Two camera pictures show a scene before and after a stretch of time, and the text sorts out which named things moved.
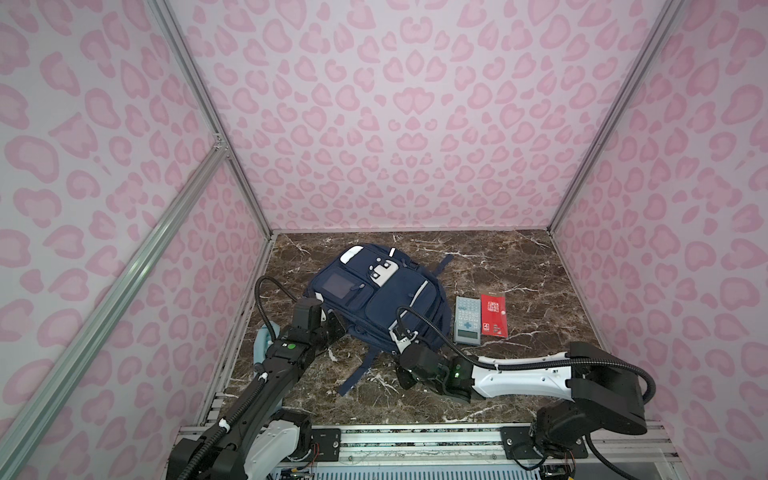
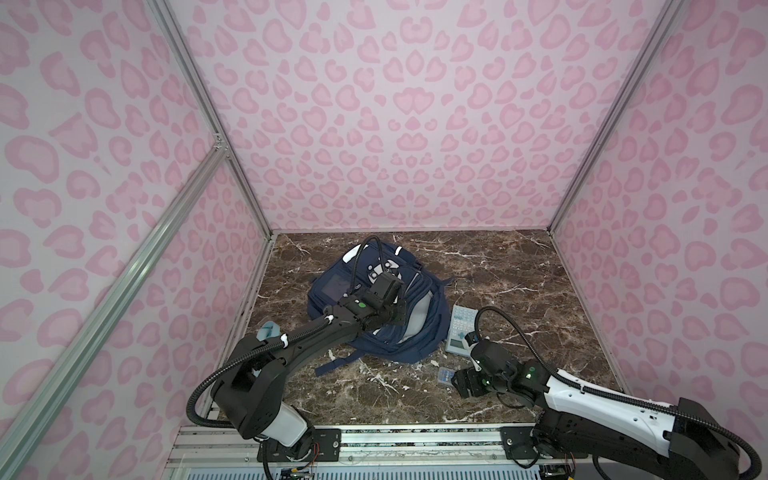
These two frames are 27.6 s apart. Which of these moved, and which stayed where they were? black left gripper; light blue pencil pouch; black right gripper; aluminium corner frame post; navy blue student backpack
Moved: navy blue student backpack; black right gripper; black left gripper
Stayed: light blue pencil pouch; aluminium corner frame post
